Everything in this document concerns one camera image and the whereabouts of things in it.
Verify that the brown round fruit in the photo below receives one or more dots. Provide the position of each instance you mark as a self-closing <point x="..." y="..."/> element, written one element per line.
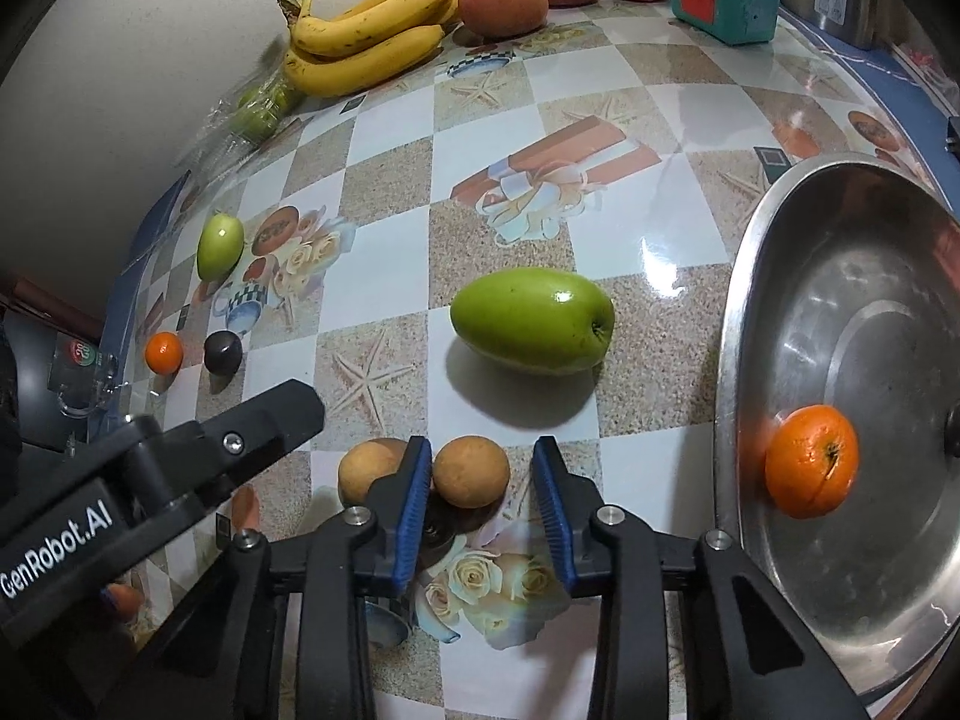
<point x="364" y="469"/>
<point x="471" y="472"/>

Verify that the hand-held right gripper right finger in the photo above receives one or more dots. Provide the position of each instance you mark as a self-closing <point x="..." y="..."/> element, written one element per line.
<point x="551" y="517"/>

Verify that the stainless steel basin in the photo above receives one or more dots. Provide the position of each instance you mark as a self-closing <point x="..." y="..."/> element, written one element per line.
<point x="862" y="277"/>

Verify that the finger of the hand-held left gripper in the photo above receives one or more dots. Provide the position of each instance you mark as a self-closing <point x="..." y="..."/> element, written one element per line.
<point x="262" y="420"/>

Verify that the clear glass mug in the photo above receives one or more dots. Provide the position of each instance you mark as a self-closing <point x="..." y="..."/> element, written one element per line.
<point x="82" y="379"/>

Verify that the dark purple plum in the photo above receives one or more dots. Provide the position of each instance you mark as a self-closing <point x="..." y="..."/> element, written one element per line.
<point x="223" y="352"/>

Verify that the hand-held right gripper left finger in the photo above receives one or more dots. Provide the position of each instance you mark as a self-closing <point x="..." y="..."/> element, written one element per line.
<point x="416" y="514"/>

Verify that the pile of small green fruits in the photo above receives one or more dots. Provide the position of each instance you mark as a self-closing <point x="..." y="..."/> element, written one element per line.
<point x="262" y="109"/>

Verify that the clear plastic clamshell container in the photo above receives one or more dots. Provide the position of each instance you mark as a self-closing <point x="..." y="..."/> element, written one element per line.
<point x="217" y="127"/>

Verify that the printed checkered tablecloth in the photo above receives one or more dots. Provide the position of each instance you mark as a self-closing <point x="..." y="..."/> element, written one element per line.
<point x="660" y="240"/>

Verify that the orange tangerine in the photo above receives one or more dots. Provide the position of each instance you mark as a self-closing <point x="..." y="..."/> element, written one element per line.
<point x="163" y="352"/>
<point x="810" y="465"/>

